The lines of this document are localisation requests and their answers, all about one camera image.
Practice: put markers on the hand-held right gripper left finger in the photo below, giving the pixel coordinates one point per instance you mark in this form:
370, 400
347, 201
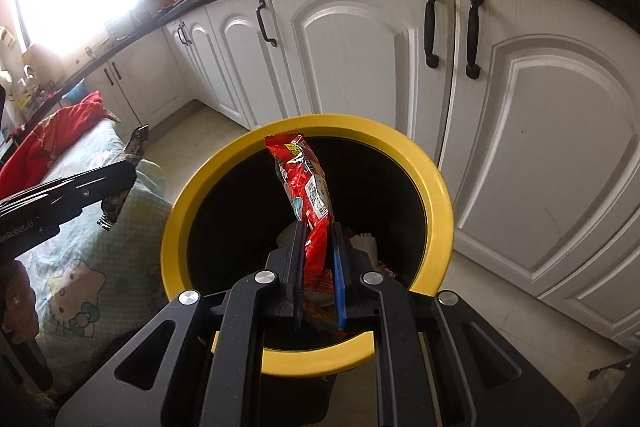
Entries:
299, 272

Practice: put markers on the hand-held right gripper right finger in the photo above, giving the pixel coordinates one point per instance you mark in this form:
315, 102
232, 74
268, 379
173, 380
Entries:
341, 292

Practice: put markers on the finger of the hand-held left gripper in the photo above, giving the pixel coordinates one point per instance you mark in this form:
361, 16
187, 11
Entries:
85, 189

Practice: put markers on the dark snack wrapper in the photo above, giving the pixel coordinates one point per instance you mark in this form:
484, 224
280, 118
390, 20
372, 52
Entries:
136, 147

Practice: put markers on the red snack packet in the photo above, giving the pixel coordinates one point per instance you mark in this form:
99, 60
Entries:
305, 192

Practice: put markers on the yellow-rimmed trash bin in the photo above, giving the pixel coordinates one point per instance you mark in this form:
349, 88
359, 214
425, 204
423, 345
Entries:
320, 124

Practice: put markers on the person's left hand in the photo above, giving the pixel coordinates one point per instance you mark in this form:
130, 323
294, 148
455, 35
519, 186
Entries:
17, 302

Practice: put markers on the red cloth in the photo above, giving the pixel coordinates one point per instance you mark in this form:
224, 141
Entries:
55, 137

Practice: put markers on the printed cartoon blanket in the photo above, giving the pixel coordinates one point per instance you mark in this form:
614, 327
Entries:
90, 287

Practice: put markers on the row of white cabinet doors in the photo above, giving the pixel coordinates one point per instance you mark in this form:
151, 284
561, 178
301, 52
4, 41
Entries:
525, 132

